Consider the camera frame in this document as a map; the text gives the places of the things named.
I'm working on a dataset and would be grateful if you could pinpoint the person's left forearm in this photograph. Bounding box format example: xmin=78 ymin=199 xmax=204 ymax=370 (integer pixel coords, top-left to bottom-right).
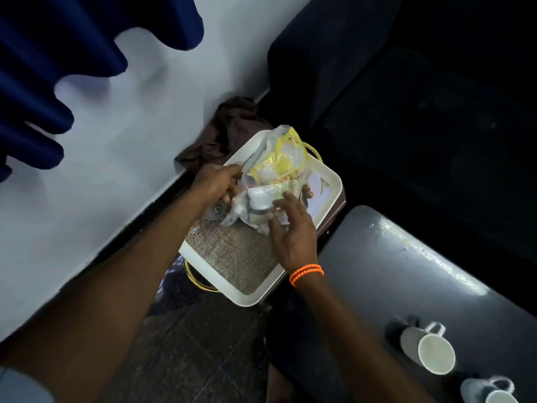
xmin=0 ymin=186 xmax=210 ymax=403

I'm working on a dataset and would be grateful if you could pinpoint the person's right forearm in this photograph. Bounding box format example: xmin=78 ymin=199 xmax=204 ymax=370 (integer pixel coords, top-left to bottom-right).
xmin=268 ymin=278 xmax=435 ymax=403

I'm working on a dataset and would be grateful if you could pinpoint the white mug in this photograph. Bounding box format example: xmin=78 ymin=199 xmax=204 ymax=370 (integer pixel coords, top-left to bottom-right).
xmin=460 ymin=376 xmax=520 ymax=403
xmin=399 ymin=322 xmax=456 ymax=376

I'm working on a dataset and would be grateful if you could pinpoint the dark sofa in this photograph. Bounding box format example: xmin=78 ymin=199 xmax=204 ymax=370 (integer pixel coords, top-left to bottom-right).
xmin=267 ymin=0 xmax=537 ymax=269

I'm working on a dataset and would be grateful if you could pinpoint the blue curtain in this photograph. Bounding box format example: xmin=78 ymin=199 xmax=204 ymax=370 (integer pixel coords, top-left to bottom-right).
xmin=0 ymin=0 xmax=205 ymax=183

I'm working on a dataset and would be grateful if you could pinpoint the grey shirt sleeve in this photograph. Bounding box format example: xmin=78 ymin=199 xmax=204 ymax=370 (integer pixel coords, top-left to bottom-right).
xmin=0 ymin=367 xmax=56 ymax=403

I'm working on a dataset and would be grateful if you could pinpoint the orange bead bracelet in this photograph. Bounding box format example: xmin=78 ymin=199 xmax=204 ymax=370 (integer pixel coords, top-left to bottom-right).
xmin=289 ymin=264 xmax=325 ymax=287

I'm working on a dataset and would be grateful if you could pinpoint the person's right hand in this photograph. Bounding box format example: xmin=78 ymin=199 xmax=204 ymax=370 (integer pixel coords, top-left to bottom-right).
xmin=268 ymin=184 xmax=319 ymax=278

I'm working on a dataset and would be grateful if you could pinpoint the brown burlap mat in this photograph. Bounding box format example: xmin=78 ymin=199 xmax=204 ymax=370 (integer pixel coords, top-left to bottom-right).
xmin=185 ymin=219 xmax=287 ymax=295

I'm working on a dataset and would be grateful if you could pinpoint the person's left hand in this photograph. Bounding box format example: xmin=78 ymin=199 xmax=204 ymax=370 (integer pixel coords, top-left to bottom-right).
xmin=191 ymin=163 xmax=245 ymax=207

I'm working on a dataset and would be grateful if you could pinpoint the round shiny lid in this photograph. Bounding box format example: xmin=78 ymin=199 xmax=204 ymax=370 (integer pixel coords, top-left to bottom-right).
xmin=204 ymin=201 xmax=230 ymax=225

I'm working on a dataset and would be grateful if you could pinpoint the dark brown cloth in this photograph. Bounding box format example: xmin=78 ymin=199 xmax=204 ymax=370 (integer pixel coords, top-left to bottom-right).
xmin=175 ymin=96 xmax=274 ymax=173

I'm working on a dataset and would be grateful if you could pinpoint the white tray with gold handles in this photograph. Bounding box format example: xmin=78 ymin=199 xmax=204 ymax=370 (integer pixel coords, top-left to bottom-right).
xmin=179 ymin=129 xmax=344 ymax=308

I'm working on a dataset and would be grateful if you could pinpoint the clear and yellow plastic bag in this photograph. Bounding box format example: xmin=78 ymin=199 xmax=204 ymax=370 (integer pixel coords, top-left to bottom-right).
xmin=220 ymin=125 xmax=316 ymax=236

